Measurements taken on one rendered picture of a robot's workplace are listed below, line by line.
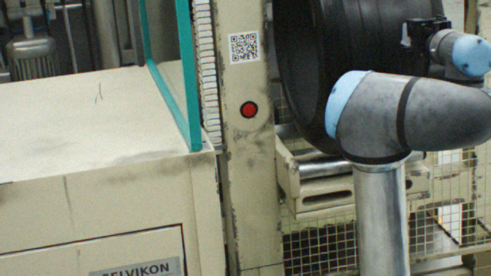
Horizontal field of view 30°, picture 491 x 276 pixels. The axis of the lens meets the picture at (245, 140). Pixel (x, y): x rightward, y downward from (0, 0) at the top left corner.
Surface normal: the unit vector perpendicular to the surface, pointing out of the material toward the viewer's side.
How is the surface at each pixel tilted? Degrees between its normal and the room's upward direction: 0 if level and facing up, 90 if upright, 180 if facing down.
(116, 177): 90
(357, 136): 94
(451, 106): 59
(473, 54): 84
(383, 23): 70
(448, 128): 92
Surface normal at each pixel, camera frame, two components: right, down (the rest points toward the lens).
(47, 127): -0.07, -0.93
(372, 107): -0.54, -0.01
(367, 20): 0.18, -0.04
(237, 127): 0.23, 0.33
